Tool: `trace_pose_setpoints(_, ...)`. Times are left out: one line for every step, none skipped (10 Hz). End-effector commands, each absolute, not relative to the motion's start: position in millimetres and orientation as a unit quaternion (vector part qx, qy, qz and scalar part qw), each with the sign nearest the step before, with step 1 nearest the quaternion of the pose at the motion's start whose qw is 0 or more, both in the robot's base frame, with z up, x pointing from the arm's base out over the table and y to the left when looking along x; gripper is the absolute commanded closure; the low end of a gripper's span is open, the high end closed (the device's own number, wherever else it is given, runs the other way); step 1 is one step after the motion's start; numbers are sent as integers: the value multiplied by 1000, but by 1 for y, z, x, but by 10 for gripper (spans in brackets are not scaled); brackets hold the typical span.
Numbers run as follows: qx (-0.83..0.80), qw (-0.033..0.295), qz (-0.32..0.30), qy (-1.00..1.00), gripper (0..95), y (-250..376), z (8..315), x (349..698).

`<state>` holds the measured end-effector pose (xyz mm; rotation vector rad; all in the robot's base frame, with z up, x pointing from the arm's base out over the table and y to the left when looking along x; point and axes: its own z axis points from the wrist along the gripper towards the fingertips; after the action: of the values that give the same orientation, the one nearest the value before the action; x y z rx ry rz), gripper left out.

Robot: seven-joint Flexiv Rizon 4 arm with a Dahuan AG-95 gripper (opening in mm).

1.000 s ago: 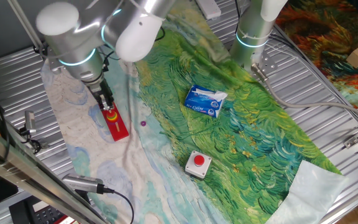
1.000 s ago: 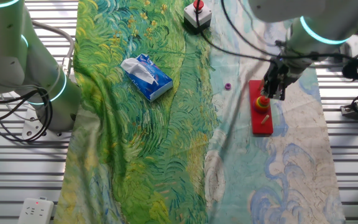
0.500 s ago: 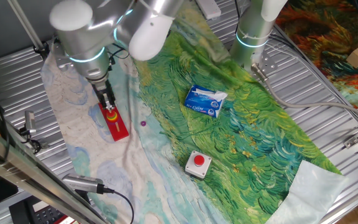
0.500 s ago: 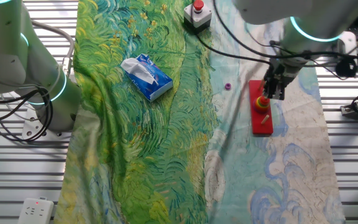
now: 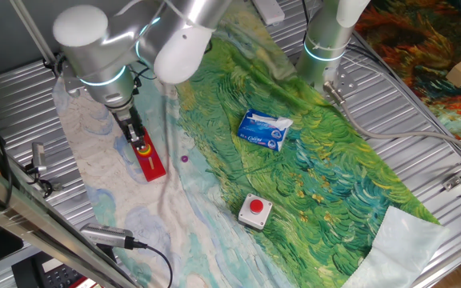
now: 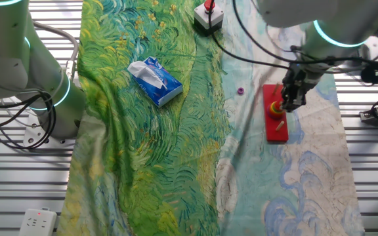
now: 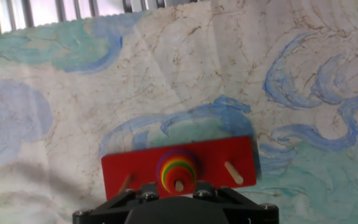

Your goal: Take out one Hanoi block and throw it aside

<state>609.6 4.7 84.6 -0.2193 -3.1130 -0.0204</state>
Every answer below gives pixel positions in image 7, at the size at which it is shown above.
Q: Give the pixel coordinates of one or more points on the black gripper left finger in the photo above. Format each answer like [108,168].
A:
[113,208]

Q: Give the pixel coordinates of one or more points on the red Hanoi base board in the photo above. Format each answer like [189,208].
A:
[129,165]

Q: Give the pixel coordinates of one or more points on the green painted landscape cloth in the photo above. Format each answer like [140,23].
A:
[228,77]

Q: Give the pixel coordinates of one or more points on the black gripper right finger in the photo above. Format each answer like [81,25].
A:
[244,208]

